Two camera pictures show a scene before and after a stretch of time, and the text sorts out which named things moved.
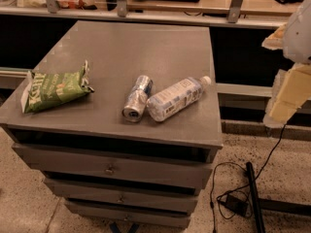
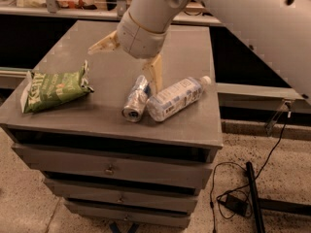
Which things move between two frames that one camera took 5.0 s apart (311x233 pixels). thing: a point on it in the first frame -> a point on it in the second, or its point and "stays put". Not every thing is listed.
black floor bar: (256, 199) stays put
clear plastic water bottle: (176, 97) stays put
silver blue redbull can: (135, 105) stays put
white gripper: (299, 36) -> (139, 39)
